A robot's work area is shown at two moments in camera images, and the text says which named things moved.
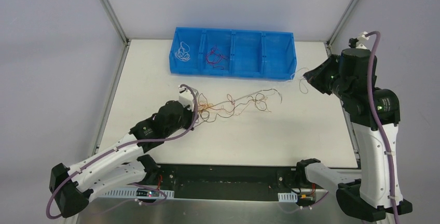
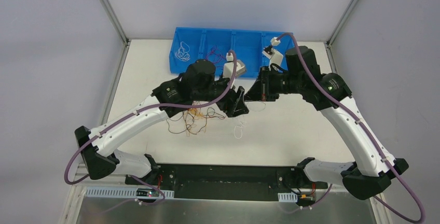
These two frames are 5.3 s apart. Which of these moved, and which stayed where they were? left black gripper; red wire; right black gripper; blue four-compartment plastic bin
Moved: left black gripper; right black gripper
Stayed: blue four-compartment plastic bin; red wire
